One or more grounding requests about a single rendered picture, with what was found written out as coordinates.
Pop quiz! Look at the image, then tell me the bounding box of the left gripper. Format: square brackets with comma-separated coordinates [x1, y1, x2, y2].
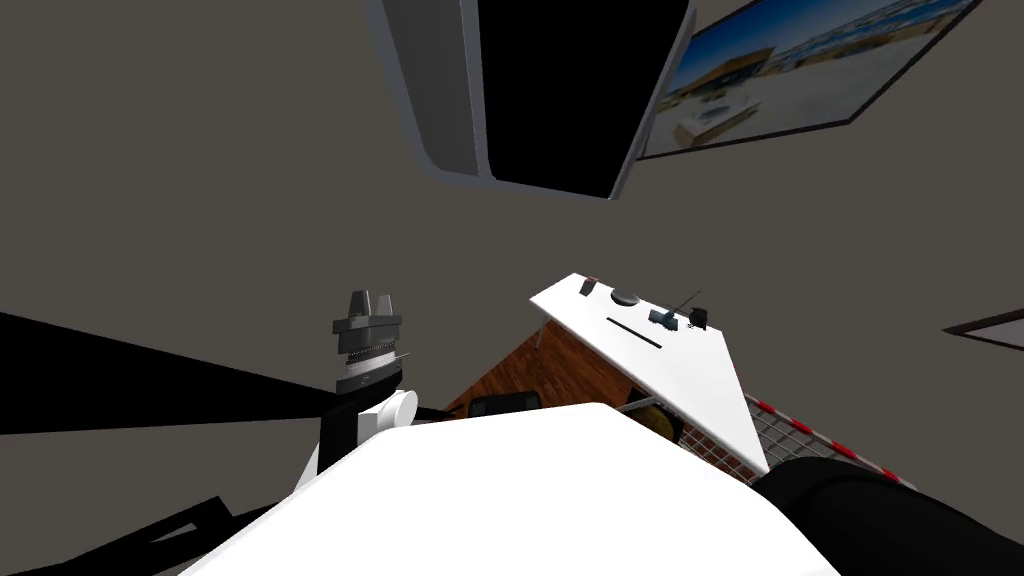
[331, 290, 404, 358]

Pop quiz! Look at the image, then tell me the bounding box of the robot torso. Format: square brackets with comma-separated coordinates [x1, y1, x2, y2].
[179, 390, 843, 576]

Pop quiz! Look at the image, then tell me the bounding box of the grey framed dark window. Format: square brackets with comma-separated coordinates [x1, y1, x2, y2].
[363, 0, 699, 202]

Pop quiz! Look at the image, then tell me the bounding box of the white table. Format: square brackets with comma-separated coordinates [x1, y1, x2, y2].
[527, 271, 773, 478]

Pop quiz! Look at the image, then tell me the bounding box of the framed landscape picture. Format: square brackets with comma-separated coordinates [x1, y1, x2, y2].
[635, 0, 987, 161]

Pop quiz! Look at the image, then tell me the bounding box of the dark framed grey picture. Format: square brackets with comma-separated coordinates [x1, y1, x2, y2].
[941, 307, 1024, 353]

